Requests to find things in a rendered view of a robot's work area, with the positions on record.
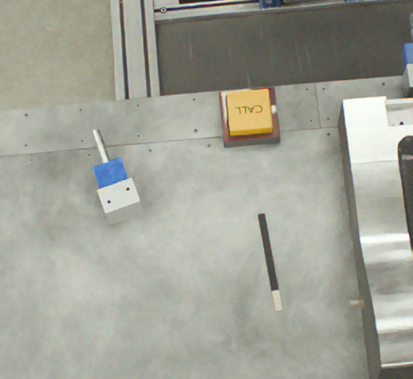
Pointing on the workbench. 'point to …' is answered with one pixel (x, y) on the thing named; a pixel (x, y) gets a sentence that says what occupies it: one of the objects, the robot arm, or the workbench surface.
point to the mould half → (379, 234)
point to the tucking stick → (269, 261)
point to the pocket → (399, 112)
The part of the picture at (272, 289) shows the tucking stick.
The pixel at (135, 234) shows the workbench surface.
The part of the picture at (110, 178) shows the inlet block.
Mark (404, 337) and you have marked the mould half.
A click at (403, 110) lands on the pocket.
